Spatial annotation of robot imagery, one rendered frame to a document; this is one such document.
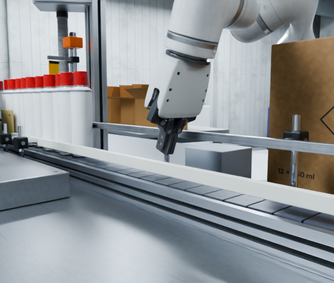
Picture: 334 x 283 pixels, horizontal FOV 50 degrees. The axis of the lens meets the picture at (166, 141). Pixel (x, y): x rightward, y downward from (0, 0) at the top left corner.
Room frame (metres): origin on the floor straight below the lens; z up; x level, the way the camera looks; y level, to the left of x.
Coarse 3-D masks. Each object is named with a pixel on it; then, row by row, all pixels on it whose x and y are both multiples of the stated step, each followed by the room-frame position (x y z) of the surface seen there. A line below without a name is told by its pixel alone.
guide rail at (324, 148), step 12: (132, 132) 0.76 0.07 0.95; (144, 132) 0.73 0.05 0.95; (156, 132) 0.70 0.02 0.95; (192, 132) 0.63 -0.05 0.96; (204, 132) 0.61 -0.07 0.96; (240, 144) 0.55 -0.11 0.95; (252, 144) 0.53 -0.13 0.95; (264, 144) 0.52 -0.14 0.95; (276, 144) 0.50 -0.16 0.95; (288, 144) 0.49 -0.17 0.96; (300, 144) 0.48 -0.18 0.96; (312, 144) 0.46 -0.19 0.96; (324, 144) 0.45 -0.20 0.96
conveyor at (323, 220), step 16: (80, 160) 0.80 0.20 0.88; (96, 160) 0.80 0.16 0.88; (144, 176) 0.63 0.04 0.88; (160, 176) 0.63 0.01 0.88; (192, 192) 0.53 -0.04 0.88; (208, 192) 0.52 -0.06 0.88; (224, 192) 0.52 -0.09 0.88; (256, 208) 0.44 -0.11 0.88; (272, 208) 0.44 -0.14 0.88; (288, 208) 0.44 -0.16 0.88; (304, 208) 0.44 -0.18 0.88; (320, 224) 0.38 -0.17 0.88
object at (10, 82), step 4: (8, 80) 1.17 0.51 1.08; (12, 80) 1.17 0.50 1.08; (8, 84) 1.17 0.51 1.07; (12, 84) 1.17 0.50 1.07; (8, 88) 1.17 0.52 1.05; (12, 88) 1.17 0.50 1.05; (8, 92) 1.16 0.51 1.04; (12, 92) 1.16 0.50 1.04; (8, 96) 1.16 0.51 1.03; (12, 96) 1.16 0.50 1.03; (8, 100) 1.16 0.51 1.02; (12, 100) 1.16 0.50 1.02; (8, 104) 1.16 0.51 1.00; (12, 104) 1.16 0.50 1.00; (8, 108) 1.16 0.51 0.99; (12, 108) 1.16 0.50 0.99; (12, 140) 1.16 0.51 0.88
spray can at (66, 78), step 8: (64, 72) 0.88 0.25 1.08; (72, 72) 0.90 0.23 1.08; (64, 80) 0.88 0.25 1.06; (72, 80) 0.89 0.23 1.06; (64, 88) 0.88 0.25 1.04; (64, 96) 0.87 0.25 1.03; (64, 104) 0.87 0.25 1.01; (64, 112) 0.87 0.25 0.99; (64, 120) 0.87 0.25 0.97; (64, 128) 0.87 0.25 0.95; (64, 136) 0.87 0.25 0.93; (64, 152) 0.87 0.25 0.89
